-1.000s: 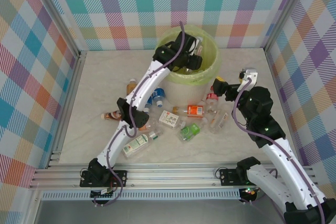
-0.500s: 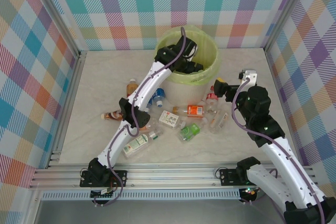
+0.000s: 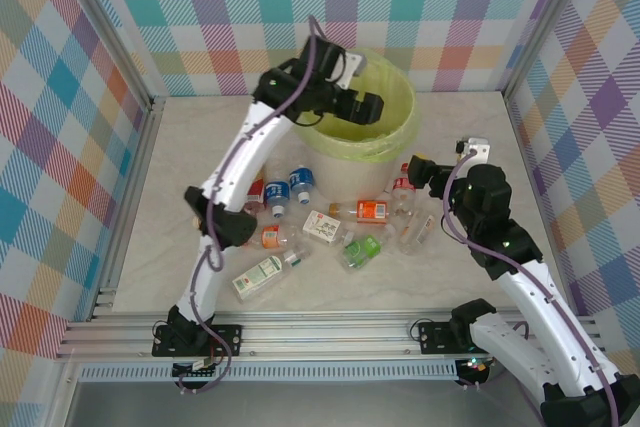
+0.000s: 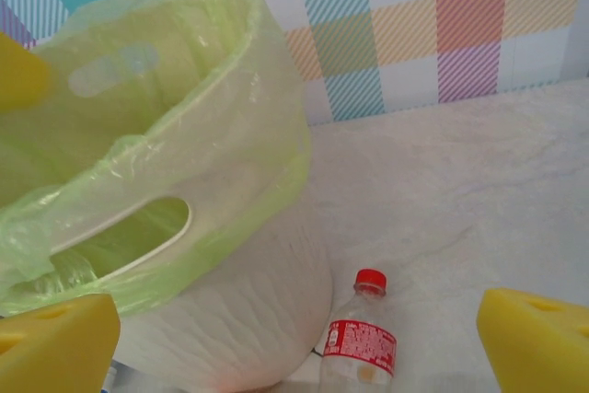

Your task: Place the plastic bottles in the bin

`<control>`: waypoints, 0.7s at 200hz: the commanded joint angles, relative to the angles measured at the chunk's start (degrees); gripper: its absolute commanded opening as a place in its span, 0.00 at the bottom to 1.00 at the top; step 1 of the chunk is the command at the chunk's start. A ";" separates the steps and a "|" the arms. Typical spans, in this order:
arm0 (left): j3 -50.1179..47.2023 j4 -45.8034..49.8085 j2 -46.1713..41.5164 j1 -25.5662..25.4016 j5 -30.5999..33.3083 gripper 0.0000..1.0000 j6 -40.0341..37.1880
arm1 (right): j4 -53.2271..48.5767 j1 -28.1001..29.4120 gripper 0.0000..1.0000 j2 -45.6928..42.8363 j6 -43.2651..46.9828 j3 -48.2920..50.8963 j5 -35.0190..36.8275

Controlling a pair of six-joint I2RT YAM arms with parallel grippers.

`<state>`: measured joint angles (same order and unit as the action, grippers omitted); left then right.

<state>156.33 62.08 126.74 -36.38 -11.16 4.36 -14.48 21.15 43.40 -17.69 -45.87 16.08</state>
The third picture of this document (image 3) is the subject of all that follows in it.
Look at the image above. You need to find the clear bottle white label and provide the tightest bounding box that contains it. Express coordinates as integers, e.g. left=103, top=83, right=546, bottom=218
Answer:
left=398, top=211, right=437, bottom=256

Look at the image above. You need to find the thin black wire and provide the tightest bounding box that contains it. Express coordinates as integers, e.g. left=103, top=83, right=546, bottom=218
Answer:
left=151, top=319, right=174, bottom=348
left=409, top=317, right=432, bottom=343

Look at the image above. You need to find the long orange label bottle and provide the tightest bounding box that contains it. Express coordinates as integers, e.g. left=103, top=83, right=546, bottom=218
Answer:
left=328, top=199, right=391, bottom=225

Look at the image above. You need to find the clear bottle small orange label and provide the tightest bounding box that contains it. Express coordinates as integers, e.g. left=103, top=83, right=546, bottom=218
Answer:
left=244, top=224, right=306, bottom=252

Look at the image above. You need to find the amber tea bottle red label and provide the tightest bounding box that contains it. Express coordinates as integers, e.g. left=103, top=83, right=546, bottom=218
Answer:
left=243, top=177, right=267, bottom=213

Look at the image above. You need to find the grey metal shelf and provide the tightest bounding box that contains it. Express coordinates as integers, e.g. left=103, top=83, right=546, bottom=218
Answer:
left=64, top=380, right=551, bottom=427

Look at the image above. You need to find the green plastic bin liner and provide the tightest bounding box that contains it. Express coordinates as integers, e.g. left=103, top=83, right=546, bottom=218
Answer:
left=291, top=46, right=422, bottom=164

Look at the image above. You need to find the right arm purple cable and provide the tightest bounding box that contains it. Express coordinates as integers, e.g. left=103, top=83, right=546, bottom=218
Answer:
left=439, top=154, right=619, bottom=427

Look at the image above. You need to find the slotted grey cable duct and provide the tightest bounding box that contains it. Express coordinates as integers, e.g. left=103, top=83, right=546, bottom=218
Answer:
left=78, top=364, right=464, bottom=384

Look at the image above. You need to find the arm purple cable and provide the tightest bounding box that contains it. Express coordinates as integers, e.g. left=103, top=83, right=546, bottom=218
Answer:
left=439, top=154, right=619, bottom=427
left=174, top=15, right=331, bottom=396

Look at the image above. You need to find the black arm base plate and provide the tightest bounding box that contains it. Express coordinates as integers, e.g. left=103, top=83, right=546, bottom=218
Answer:
left=416, top=319, right=512, bottom=356
left=151, top=321, right=245, bottom=359

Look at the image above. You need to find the small circuit board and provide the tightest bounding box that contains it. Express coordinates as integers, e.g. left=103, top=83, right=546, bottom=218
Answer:
left=457, top=355, right=495, bottom=377
left=172, top=357, right=222, bottom=379

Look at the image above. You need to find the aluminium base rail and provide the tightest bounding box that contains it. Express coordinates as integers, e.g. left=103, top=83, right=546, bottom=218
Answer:
left=54, top=309, right=606, bottom=362

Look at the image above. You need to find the aluminium side rail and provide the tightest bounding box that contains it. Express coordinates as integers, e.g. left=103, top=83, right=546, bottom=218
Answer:
left=499, top=89, right=584, bottom=321
left=87, top=95, right=167, bottom=323

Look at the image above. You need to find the large bottle white green label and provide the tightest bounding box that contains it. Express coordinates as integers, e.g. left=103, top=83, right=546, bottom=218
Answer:
left=230, top=249, right=314, bottom=303

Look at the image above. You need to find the blue label plastic bottle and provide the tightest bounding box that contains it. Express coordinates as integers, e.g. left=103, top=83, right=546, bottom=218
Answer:
left=263, top=179, right=292, bottom=221
left=288, top=164, right=315, bottom=204

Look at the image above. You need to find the aluminium frame post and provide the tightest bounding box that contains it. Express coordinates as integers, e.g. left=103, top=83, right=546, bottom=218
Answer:
left=502, top=0, right=599, bottom=98
left=47, top=0, right=154, bottom=108

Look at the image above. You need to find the clear bottle green label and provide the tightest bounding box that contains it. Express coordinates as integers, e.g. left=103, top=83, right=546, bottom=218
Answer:
left=341, top=227, right=397, bottom=272

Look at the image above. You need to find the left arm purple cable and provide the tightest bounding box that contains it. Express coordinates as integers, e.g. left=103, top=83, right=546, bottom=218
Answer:
left=174, top=15, right=331, bottom=396

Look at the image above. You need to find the clear bottle red label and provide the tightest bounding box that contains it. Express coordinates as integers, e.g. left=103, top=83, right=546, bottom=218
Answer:
left=391, top=161, right=417, bottom=218

